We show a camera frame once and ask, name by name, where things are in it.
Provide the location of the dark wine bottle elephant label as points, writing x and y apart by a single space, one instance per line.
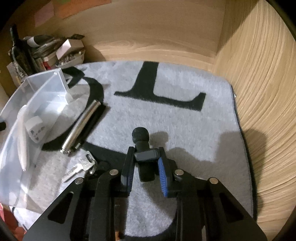
20 52

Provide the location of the grey rug with black letters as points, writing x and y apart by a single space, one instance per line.
189 112

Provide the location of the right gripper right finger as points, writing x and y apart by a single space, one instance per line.
167 180

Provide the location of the stack of papers and books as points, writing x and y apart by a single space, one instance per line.
43 49

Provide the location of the white bowl of trinkets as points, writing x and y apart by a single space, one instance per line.
71 60

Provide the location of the silver key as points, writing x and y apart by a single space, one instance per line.
87 163

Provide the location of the clear plastic storage bin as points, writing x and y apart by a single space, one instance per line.
29 116

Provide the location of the white travel plug adapter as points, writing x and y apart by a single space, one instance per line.
36 128

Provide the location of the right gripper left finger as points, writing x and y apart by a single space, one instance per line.
127 172

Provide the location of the black ball-head mount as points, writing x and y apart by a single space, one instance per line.
146 157

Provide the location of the silver metal tube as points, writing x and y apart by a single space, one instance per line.
77 129

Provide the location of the small white cardboard box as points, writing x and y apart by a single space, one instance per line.
69 46

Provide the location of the orange sticky note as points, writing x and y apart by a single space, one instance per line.
64 9

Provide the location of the pink sticky note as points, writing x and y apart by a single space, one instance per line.
44 14

